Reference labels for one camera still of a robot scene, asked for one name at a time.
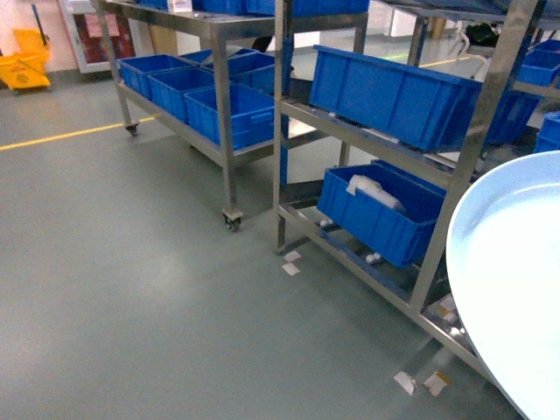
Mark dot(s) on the light blue round tray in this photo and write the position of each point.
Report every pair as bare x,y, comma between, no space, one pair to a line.
502,256

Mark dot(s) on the blue bin bottom layer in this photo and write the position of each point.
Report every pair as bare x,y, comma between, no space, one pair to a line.
401,238

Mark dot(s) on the blue bin layer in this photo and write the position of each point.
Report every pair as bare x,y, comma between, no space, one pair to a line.
428,110
401,238

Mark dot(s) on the steel flow rack shelf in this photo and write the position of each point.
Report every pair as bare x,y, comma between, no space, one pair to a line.
522,21

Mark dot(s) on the white plastic bag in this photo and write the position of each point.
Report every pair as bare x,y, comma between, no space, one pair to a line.
374,190

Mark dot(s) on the blue bin cart front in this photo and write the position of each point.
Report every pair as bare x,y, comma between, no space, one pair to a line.
252,115

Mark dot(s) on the blue bin cart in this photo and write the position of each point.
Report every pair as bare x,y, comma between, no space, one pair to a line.
252,115
169,88
135,71

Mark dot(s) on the steel wheeled cart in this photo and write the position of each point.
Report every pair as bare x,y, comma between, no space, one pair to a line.
205,26

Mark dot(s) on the blue bin cart middle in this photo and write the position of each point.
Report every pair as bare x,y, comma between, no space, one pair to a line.
169,88

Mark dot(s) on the blue bin cart back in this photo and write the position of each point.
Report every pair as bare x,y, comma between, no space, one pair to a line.
135,71

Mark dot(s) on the yellow mop bucket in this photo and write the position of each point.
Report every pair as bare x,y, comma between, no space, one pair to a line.
27,67

